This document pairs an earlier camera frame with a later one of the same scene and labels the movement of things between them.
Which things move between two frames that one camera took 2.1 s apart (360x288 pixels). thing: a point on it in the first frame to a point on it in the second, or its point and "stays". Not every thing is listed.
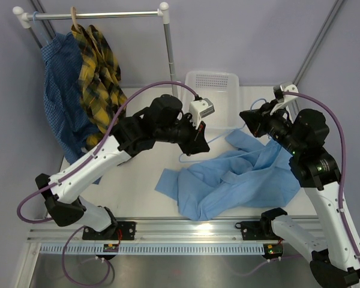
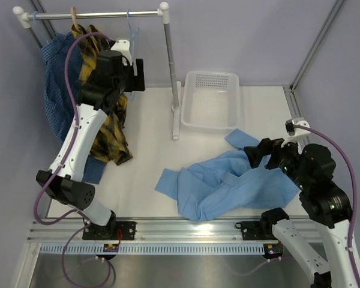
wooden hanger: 74,12 stays
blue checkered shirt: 62,59 stays
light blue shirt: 252,174 stays
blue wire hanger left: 37,27 stays
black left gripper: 196,143 to 138,81
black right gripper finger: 255,117 to 256,153
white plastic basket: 222,88 stays
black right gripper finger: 258,128 to 255,156
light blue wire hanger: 223,135 to 133,33
